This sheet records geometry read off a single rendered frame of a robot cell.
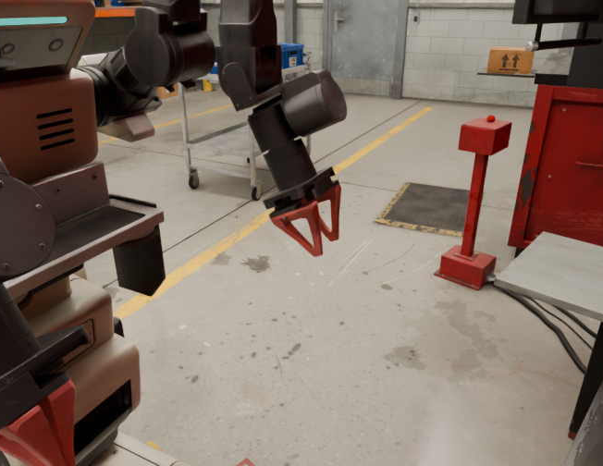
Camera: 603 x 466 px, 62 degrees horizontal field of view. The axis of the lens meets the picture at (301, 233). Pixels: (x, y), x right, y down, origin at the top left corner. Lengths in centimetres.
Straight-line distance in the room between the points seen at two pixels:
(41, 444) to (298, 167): 43
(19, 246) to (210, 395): 167
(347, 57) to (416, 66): 107
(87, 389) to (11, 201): 54
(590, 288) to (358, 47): 745
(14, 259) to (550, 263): 60
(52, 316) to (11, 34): 38
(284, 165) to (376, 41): 726
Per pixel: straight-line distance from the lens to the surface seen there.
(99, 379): 83
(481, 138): 241
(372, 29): 790
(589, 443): 65
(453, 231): 323
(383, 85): 790
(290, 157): 65
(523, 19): 175
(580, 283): 68
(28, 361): 37
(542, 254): 73
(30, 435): 38
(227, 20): 66
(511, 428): 194
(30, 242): 31
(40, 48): 68
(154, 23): 71
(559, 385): 218
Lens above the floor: 130
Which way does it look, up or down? 25 degrees down
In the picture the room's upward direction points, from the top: straight up
